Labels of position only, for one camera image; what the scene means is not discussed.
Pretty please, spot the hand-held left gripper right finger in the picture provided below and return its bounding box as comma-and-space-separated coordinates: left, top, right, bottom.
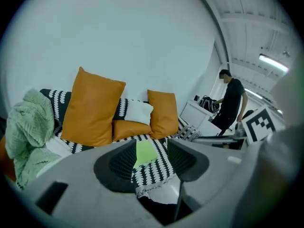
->
167, 138, 254, 209

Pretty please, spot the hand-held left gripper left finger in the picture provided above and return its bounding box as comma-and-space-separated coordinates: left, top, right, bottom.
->
29, 138, 165, 228

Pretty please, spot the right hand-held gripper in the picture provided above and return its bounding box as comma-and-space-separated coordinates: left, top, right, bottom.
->
192, 104, 277, 145

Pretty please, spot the black white patterned sofa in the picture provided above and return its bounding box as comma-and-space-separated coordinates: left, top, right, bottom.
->
39, 88, 203, 199

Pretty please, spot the white cabinet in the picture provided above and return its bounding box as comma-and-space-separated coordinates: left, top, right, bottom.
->
180, 99, 224, 137

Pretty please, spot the white cloth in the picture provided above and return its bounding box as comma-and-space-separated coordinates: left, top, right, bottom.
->
44, 135, 73, 158

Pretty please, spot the black bag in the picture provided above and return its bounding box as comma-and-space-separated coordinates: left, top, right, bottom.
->
198, 95, 221, 113

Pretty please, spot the small orange cushion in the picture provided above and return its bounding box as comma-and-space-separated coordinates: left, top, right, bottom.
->
147, 89, 179, 140

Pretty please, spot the long ceiling light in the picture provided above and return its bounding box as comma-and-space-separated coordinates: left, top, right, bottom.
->
258, 53, 290, 74
244, 87, 263, 98

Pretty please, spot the large orange cushion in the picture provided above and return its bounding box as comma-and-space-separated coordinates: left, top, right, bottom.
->
60, 66, 127, 148

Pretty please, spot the flat orange cushion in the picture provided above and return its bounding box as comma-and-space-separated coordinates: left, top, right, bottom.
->
111, 119, 153, 143

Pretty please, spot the light green knitted blanket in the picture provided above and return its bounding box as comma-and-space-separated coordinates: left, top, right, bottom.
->
4, 87, 64, 190

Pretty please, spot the white cushion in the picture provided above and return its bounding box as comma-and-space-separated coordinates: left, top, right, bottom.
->
124, 99, 154, 126

